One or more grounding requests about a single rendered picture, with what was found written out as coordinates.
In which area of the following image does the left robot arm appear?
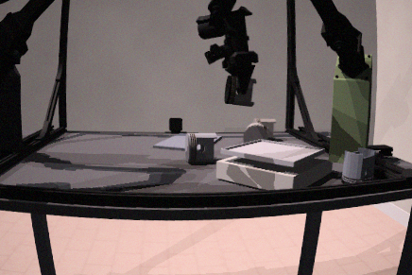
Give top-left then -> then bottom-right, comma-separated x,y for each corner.
197,0 -> 369,78

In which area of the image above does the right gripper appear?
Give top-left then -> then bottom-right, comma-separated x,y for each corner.
0,50 -> 21,94

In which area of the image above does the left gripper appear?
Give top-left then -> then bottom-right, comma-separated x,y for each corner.
222,32 -> 259,95

